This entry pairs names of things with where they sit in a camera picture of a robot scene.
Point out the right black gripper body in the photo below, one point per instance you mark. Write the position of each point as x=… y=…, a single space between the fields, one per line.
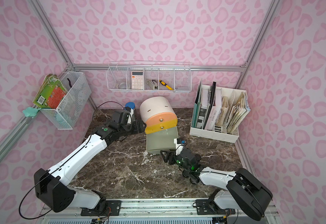
x=170 y=156

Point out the yellow black utility knife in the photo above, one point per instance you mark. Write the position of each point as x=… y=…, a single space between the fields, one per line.
x=166 y=85

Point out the white pink book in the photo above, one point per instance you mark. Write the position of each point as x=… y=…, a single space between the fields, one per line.
x=215 y=110

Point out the green red booklet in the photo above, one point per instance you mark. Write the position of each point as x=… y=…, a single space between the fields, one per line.
x=51 y=93

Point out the yellow drawer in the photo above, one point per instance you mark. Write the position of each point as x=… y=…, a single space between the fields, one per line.
x=153 y=125

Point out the stack of magazines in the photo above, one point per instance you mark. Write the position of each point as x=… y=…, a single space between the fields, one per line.
x=233 y=112

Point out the grey stapler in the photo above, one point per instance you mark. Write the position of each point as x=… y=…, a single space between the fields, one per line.
x=153 y=84

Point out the white mesh wall basket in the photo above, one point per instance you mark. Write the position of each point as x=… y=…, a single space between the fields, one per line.
x=72 y=105

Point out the black binder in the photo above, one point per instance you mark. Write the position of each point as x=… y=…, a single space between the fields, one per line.
x=211 y=99

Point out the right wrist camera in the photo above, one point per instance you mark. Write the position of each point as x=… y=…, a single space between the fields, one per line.
x=179 y=145

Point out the mint green wall hook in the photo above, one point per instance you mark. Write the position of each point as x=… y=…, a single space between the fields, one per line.
x=31 y=112

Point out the blue lid pencil jar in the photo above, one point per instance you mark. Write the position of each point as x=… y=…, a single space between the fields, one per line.
x=131 y=107

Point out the white round drawer cabinet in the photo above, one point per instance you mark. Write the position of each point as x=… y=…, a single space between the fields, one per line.
x=154 y=106

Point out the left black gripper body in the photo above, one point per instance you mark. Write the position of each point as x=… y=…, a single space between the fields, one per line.
x=136 y=124

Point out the orange top drawer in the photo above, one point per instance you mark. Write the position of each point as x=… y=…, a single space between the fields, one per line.
x=166 y=117

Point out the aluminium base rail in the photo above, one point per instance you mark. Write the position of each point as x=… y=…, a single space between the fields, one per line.
x=148 y=211

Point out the black earphone case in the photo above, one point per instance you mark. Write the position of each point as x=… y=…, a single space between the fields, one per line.
x=186 y=174
x=194 y=180

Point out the white file organizer box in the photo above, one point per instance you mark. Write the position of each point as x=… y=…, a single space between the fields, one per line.
x=200 y=132

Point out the teal green folder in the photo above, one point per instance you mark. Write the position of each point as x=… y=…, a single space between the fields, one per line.
x=197 y=106

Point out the round metal tin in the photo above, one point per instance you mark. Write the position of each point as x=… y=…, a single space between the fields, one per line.
x=122 y=85

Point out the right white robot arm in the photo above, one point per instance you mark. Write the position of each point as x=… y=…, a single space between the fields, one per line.
x=237 y=190

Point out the white wire wall shelf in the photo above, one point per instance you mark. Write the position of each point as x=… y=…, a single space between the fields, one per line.
x=179 y=77

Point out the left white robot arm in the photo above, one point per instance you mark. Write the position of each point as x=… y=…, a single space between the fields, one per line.
x=52 y=185

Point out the pink white calculator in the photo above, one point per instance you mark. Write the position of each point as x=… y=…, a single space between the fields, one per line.
x=137 y=80

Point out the grey bottom drawer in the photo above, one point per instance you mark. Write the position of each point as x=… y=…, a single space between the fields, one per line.
x=162 y=140

